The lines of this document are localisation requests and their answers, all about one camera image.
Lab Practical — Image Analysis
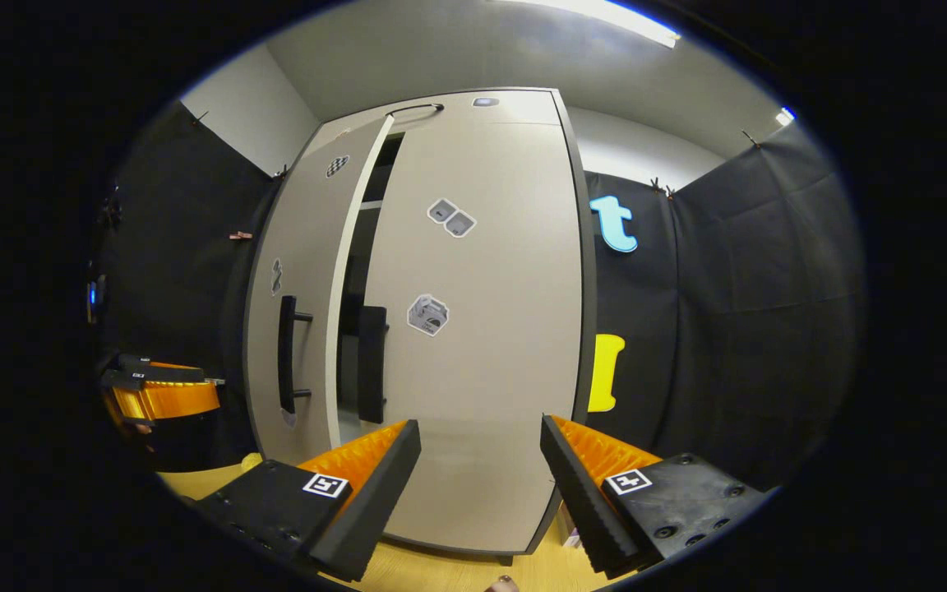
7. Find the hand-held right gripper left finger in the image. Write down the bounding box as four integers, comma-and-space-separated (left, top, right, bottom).
192, 419, 423, 582

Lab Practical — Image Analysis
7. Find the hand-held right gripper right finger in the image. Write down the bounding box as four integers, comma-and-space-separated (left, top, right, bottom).
539, 414, 772, 578

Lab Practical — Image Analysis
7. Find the grey cabinet door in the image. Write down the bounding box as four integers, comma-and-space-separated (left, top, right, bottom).
358, 115, 585, 553
243, 115, 396, 465

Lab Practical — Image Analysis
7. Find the grey cabinet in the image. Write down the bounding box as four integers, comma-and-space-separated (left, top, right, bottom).
242, 86, 599, 564

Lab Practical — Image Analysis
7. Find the long ceiling light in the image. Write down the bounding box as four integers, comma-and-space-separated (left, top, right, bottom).
515, 0, 680, 49

